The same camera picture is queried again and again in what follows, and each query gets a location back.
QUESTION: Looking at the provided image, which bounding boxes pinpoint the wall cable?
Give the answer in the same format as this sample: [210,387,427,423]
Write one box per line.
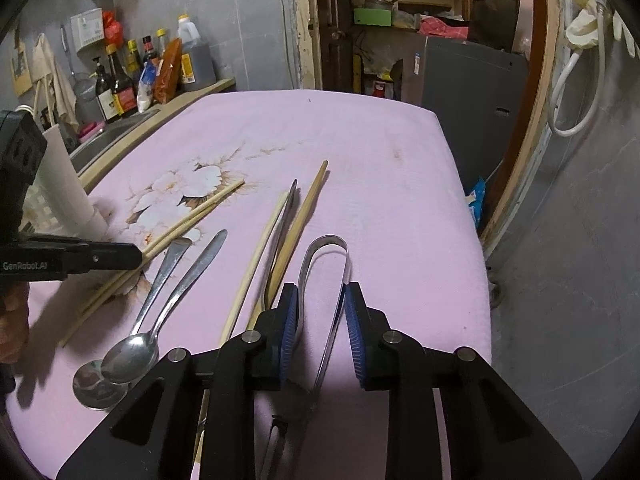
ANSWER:
[281,0,297,92]

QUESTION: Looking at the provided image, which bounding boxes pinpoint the blue snack packet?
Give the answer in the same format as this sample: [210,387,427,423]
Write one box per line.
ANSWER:
[465,177,487,231]

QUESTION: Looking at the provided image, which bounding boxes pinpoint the person's left hand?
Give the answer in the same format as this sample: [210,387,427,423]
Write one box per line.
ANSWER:
[0,282,31,363]

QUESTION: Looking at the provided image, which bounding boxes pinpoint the pink red cloth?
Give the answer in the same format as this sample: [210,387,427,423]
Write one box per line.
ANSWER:
[419,15,471,42]

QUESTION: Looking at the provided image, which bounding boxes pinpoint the metal spoon narrow curved handle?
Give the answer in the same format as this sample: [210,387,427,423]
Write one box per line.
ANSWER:
[73,238,193,409]

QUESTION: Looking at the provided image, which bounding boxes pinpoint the steel kitchen sink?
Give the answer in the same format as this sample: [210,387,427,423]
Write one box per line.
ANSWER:
[70,107,161,176]

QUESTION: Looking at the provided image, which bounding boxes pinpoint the green box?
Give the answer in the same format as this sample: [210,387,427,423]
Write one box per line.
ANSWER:
[354,8,394,27]

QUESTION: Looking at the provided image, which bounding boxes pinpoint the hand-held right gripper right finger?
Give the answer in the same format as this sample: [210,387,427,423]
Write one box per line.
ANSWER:
[345,282,583,480]

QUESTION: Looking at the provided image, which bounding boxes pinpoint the red plastic bag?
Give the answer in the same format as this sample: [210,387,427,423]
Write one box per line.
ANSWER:
[102,11,124,47]

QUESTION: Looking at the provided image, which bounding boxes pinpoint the brown wooden chopstick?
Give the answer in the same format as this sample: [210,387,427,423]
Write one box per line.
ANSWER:
[262,160,330,311]

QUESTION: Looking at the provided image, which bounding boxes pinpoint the white and blue bag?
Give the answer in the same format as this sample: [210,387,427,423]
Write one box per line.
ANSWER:
[136,62,161,113]

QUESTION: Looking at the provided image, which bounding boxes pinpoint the white rubber gloves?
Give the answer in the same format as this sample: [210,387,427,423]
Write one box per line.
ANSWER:
[565,0,640,59]

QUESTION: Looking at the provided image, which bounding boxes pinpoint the metal skimmer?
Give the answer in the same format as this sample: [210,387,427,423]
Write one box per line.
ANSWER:
[60,25,97,107]

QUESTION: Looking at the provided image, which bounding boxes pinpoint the white plastic utensil holder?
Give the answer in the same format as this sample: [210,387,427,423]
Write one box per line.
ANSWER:
[22,125,111,242]

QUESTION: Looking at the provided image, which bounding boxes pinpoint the black chair back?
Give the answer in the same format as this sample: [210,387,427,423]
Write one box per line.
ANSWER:
[470,0,521,54]

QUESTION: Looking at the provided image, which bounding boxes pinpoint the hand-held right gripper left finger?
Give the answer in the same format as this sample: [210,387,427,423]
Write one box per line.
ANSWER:
[56,283,300,480]

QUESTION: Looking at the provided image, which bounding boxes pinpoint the metal spoon wide handle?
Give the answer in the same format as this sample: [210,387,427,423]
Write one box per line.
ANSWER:
[101,229,229,385]

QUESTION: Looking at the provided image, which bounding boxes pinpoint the hanging beige towel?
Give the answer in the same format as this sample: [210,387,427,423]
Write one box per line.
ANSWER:
[32,34,81,133]

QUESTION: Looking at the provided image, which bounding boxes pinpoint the wooden door frame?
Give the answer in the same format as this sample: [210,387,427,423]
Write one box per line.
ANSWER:
[480,0,560,261]

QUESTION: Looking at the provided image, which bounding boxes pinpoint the pale wooden chopstick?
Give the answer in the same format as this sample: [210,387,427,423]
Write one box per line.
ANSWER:
[192,191,290,468]
[59,187,241,347]
[80,180,246,316]

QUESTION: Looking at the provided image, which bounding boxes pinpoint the white wall basket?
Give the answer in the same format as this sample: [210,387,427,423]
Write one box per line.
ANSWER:
[70,8,106,53]

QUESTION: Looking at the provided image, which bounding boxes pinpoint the metal tongs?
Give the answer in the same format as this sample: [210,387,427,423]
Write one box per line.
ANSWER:
[296,234,352,397]

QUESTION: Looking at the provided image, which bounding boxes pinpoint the pink cutting board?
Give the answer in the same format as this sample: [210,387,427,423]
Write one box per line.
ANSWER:
[0,89,493,480]

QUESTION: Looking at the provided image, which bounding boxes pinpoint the orange spice bag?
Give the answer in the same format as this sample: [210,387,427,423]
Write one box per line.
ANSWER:
[152,37,184,104]

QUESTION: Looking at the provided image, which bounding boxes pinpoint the metal fork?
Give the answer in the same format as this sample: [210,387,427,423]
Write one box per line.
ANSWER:
[259,178,299,480]

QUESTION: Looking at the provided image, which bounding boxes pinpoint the white hose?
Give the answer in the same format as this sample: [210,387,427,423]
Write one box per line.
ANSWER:
[547,0,609,137]

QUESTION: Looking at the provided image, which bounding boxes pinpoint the dark sauce bottle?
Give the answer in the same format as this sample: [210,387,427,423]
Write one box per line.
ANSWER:
[125,40,143,77]

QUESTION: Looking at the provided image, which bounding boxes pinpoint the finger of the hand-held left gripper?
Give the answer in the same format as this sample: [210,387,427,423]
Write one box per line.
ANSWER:
[25,234,143,277]

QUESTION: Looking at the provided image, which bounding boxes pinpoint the dark wooden door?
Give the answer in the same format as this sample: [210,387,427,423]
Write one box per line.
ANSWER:
[320,0,357,94]

